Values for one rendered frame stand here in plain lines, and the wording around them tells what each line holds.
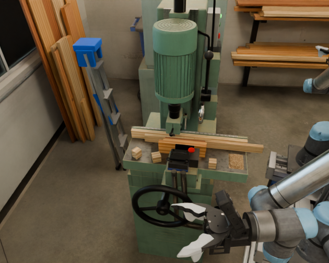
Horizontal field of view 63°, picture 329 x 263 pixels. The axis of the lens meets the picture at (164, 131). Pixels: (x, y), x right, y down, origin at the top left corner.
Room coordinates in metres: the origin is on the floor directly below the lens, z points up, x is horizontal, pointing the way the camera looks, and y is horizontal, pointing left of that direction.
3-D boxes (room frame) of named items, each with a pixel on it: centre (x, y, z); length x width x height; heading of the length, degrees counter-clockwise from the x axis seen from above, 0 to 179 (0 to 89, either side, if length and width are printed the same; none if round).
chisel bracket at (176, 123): (1.08, -0.06, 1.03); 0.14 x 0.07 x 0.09; 169
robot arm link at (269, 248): (0.40, -0.31, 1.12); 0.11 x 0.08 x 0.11; 3
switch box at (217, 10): (1.35, -0.25, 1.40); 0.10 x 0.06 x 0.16; 169
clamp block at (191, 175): (0.86, -0.08, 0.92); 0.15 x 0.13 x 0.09; 79
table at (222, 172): (0.95, -0.10, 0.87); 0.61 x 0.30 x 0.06; 79
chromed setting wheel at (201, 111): (1.17, -0.20, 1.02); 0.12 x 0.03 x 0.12; 169
